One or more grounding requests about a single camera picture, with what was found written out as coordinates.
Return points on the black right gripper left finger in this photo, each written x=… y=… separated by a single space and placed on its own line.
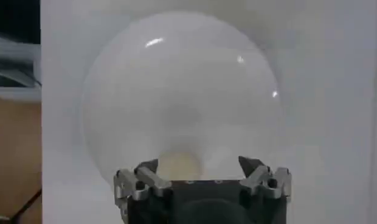
x=146 y=182

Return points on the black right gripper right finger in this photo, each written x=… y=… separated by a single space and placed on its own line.
x=258 y=179

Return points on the white round plate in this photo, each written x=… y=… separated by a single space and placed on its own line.
x=176 y=91

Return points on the white steamed bun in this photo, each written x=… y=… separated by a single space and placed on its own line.
x=180 y=165

